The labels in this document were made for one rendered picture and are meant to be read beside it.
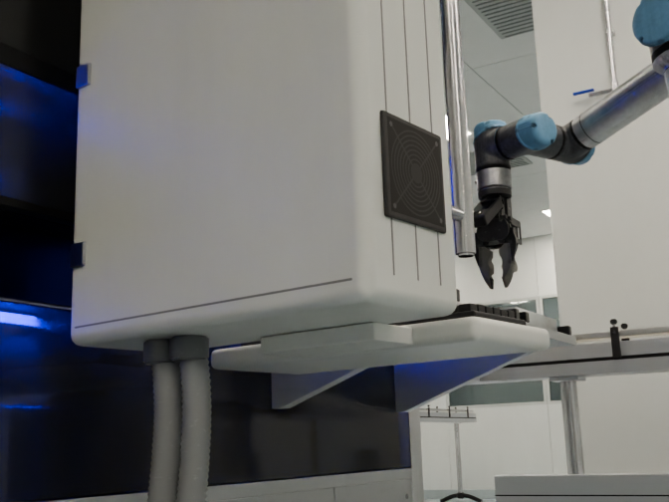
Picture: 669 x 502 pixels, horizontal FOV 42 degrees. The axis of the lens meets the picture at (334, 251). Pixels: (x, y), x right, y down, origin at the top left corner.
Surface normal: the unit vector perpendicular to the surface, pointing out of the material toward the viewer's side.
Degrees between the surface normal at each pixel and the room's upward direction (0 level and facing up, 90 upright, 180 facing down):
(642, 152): 90
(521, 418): 90
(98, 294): 90
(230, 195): 90
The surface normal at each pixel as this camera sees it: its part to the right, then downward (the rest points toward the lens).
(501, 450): -0.51, -0.17
